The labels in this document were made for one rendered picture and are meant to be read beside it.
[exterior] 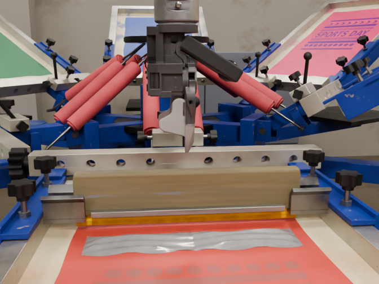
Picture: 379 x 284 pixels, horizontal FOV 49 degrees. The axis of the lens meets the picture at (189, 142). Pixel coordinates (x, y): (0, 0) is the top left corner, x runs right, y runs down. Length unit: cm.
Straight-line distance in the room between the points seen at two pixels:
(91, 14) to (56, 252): 423
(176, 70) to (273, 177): 26
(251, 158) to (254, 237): 31
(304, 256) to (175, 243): 21
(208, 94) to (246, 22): 145
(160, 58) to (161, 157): 33
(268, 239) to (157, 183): 21
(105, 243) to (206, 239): 17
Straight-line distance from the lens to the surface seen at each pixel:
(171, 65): 69
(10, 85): 172
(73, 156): 99
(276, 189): 79
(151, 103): 125
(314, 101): 113
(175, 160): 98
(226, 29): 490
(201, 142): 103
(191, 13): 70
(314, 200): 80
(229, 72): 71
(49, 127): 138
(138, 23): 275
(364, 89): 110
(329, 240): 77
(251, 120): 139
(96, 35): 482
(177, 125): 70
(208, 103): 374
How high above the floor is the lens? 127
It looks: 12 degrees down
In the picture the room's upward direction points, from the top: straight up
